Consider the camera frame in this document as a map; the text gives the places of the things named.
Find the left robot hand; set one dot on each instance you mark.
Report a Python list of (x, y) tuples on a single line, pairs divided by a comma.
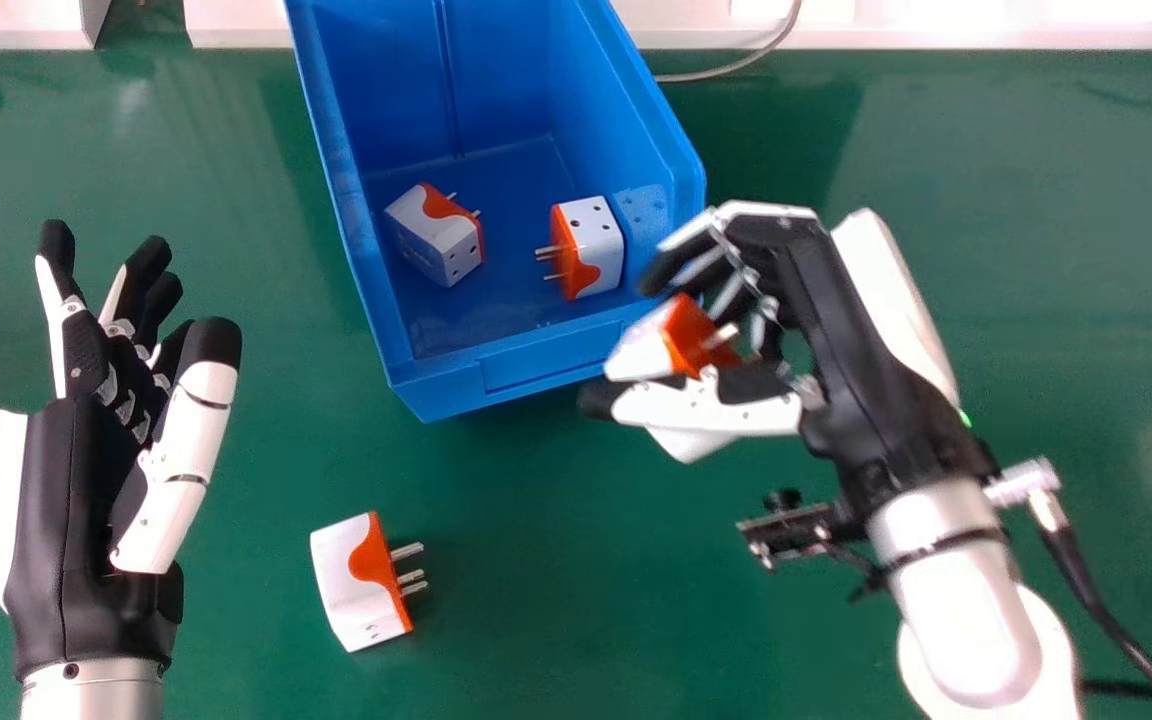
[(66, 520)]

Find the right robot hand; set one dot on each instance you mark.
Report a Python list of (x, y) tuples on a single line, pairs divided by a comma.
[(856, 360)]

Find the white-and-orange plug adapter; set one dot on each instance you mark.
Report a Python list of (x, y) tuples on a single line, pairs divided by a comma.
[(691, 335), (586, 245), (361, 580), (436, 235)]

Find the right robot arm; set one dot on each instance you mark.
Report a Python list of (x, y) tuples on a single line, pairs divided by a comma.
[(966, 600)]

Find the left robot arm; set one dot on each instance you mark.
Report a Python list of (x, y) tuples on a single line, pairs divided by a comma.
[(91, 690)]

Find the blue plastic bin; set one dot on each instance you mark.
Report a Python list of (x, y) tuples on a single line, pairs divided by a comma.
[(496, 200)]

